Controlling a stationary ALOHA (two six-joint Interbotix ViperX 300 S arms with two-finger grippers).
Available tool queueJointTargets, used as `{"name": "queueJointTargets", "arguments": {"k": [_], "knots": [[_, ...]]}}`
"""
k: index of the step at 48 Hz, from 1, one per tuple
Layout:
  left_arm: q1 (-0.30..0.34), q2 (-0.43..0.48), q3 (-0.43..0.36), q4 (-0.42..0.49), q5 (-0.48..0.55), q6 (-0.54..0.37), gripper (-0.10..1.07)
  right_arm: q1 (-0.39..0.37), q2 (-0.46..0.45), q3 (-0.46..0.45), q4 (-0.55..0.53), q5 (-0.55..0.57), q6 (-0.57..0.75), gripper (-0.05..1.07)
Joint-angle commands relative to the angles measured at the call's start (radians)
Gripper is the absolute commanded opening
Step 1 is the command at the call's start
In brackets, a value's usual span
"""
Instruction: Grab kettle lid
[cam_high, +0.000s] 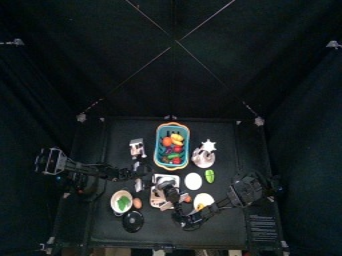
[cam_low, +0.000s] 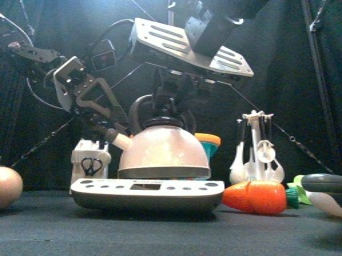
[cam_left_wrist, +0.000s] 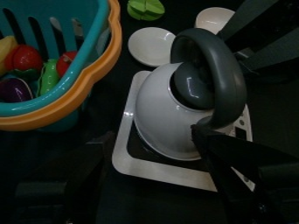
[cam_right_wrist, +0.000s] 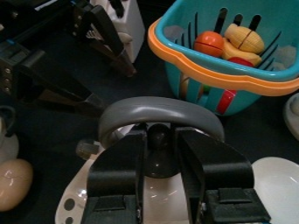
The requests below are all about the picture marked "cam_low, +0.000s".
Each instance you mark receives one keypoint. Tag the beige round toy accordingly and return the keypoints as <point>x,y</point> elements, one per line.
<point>8,186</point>

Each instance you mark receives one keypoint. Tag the white toy knife block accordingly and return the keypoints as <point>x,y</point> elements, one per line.
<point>79,156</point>

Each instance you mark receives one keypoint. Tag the black frame pole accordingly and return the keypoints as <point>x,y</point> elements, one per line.
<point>316,83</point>

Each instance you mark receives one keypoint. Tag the light green cut toy vegetable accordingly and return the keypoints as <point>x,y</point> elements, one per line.
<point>303,197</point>

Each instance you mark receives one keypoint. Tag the white toy utensil rack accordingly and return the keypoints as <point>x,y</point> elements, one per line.
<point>255,146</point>

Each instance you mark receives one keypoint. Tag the thin diagonal brace rod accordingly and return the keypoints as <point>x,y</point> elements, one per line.
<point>40,145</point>
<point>291,138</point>

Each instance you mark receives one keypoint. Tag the white toy ladle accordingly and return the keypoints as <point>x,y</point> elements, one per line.
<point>276,173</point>

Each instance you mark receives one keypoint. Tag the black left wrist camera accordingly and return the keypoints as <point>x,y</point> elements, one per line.
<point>103,56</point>

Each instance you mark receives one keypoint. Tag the teal basket orange rim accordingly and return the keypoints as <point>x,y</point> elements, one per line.
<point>208,138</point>

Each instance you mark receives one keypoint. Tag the orange toy carrot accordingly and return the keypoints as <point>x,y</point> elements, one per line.
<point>258,196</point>

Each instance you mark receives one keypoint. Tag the white round toy utensil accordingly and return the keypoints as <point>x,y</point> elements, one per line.
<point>266,154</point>

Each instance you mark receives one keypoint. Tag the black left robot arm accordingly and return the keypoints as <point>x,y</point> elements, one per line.
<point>30,53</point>

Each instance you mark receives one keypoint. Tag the black toy scissors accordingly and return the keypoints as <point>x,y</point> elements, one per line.
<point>91,171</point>

